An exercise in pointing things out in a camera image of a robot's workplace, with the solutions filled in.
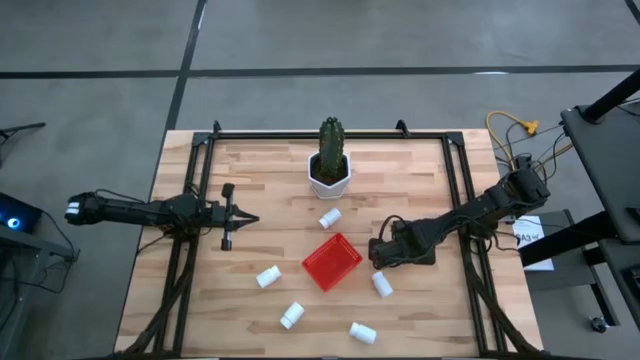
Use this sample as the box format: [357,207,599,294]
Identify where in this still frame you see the grey cart base plate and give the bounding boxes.
[524,208,621,326]

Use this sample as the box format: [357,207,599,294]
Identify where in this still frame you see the red plastic slotted basket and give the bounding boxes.
[301,232,364,293]

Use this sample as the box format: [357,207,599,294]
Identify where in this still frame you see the black cable bundle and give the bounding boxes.
[462,234,539,359]
[117,234,199,359]

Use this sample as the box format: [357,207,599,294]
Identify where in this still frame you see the yellow extension cable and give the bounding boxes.
[485,110,541,171]

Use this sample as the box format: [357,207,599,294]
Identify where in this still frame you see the green cactus plant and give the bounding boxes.
[318,116,346,179]

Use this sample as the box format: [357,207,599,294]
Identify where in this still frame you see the dark grey cart top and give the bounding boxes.
[559,97,640,244]

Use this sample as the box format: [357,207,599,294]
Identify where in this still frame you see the black aluminium table frame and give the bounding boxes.
[149,119,506,359]

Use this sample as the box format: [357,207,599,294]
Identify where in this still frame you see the black computer blue light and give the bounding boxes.
[0,192,44,235]

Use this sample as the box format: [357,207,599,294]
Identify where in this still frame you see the white printed paper sheet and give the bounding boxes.
[512,214,555,272]

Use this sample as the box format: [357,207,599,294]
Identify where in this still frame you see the black cart beam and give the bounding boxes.
[518,209,624,269]

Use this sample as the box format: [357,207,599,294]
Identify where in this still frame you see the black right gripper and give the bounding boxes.
[368,218,437,269]

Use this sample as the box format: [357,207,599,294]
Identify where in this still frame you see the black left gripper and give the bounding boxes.
[203,182,260,252]

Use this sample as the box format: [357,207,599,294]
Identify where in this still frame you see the dark grey desk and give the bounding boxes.
[0,227,81,360]

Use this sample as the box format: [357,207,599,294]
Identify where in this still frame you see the black tripod leg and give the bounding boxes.
[0,121,47,169]

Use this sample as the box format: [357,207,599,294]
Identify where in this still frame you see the black slanted pole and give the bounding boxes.
[582,67,640,125]

